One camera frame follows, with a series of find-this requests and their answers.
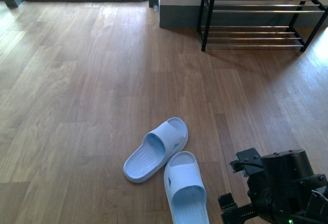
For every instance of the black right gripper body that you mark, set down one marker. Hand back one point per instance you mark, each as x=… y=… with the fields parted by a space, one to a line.
x=282 y=188

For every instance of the black metal shoe rack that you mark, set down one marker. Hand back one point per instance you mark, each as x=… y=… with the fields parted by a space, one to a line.
x=259 y=23

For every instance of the light blue slipper lower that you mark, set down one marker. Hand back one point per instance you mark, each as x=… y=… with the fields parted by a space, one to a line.
x=185 y=191

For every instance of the light blue slipper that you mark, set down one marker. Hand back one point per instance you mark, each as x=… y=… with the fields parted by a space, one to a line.
x=185 y=191
x=157 y=147

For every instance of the light blue slipper upper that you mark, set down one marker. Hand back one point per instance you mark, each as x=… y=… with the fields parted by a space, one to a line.
x=157 y=147

